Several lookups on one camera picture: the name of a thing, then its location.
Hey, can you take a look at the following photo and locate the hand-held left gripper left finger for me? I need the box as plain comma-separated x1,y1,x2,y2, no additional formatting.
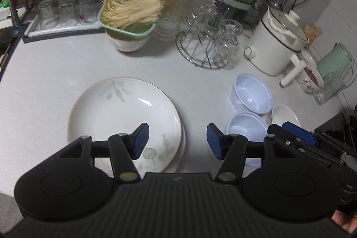
56,123,150,182

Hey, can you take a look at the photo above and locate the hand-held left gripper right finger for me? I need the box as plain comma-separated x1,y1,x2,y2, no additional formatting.
206,123,296,183

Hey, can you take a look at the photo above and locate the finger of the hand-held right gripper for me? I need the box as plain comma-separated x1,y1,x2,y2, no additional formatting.
282,121,319,147
267,124,301,152

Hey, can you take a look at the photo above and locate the small white bowl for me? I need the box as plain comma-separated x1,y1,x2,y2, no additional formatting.
271,104,302,127

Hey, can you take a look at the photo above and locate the white rose print plate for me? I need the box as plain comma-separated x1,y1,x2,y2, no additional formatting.
167,115,187,174

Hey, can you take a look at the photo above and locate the pale blue bowl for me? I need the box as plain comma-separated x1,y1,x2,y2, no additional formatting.
226,112,270,166
230,73,273,115

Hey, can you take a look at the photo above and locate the white leaf print plate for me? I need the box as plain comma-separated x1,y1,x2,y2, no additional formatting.
67,77,183,174

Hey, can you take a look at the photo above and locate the person's right hand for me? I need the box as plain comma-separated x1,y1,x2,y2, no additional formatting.
332,211,357,234

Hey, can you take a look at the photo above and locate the floral ceramic bowl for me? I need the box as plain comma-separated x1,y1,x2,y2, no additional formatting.
295,50,326,94

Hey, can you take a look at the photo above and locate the ribbed glass tumbler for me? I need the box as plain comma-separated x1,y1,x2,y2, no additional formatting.
312,72,346,105

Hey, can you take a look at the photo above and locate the pale green pitcher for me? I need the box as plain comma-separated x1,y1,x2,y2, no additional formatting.
316,42,357,88

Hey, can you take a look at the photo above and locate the white electric pot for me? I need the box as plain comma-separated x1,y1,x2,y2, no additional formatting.
244,6,310,87

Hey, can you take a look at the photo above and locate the white ceramic bowl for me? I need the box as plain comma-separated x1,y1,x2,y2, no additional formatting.
105,30,148,53

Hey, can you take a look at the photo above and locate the cut glass cup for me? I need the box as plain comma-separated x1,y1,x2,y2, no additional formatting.
214,19,241,63

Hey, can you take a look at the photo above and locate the yellow packet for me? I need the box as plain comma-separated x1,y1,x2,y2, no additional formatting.
302,23,323,45

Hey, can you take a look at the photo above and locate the pale green basket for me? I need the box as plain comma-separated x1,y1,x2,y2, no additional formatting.
97,0,169,41

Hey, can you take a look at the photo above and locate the bundle of dried noodles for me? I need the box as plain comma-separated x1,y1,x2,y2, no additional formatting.
100,0,170,31

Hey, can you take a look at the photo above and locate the green chopstick holder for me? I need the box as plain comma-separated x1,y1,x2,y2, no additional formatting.
213,0,259,25

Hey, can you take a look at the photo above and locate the cluster of clear glass cups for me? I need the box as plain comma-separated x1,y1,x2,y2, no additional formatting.
189,0,218,33

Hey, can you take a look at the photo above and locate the clear drinking glass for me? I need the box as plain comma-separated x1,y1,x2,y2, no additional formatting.
37,0,56,28
58,0,77,25
78,0,97,24

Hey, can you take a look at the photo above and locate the black kitchen sink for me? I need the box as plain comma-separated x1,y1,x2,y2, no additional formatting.
0,29,15,68

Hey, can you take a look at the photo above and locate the round wire cup rack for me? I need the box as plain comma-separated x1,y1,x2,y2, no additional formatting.
175,18,241,70

